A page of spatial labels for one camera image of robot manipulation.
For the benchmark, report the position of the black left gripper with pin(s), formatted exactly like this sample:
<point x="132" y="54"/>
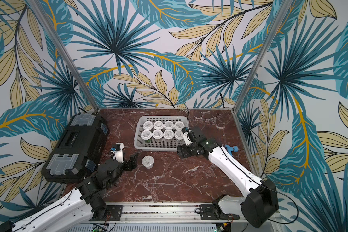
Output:
<point x="129" y="166"/>

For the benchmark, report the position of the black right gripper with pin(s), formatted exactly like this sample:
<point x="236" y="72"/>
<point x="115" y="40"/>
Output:
<point x="188" y="148"/>

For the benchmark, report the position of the foil topped yogurt cup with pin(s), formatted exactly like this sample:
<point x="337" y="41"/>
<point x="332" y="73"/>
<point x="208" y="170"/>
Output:
<point x="148" y="162"/>

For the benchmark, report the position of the white lidded yogurt cup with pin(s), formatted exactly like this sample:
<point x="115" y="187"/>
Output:
<point x="179" y="135"/>
<point x="179" y="125"/>
<point x="158" y="125"/>
<point x="146" y="136"/>
<point x="169" y="125"/>
<point x="168" y="135"/>
<point x="157" y="134"/>
<point x="148" y="125"/>

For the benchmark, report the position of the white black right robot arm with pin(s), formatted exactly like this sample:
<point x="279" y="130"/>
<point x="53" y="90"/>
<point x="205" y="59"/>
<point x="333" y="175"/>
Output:
<point x="259" y="198"/>

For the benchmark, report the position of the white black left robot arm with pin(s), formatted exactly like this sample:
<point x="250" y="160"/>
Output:
<point x="82" y="204"/>

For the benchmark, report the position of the white plastic perforated basket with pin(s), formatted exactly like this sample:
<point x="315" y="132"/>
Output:
<point x="161" y="144"/>

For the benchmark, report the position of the blue plastic faucet toy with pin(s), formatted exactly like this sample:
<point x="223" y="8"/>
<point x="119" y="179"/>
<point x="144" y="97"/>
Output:
<point x="231" y="149"/>

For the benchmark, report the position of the black plastic toolbox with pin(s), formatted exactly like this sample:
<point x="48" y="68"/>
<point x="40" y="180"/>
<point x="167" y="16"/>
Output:
<point x="78" y="152"/>

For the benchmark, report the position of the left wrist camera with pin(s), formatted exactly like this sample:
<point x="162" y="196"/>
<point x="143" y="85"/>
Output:
<point x="116" y="152"/>

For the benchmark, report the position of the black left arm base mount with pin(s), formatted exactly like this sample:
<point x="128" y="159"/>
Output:
<point x="108" y="212"/>

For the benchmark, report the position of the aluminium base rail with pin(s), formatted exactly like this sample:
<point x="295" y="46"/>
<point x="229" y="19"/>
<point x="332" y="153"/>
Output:
<point x="167" y="217"/>

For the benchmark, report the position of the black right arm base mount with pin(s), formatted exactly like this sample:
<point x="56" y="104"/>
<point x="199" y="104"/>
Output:
<point x="213" y="212"/>

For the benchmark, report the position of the right aluminium frame post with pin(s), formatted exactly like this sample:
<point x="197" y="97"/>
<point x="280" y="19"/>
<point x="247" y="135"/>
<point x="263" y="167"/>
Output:
<point x="278" y="20"/>

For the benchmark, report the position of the aluminium frame post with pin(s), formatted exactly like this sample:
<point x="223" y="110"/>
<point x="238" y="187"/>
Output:
<point x="49" y="29"/>
<point x="278" y="20"/>

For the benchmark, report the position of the left aluminium frame post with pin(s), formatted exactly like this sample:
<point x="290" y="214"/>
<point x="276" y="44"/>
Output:
<point x="49" y="29"/>

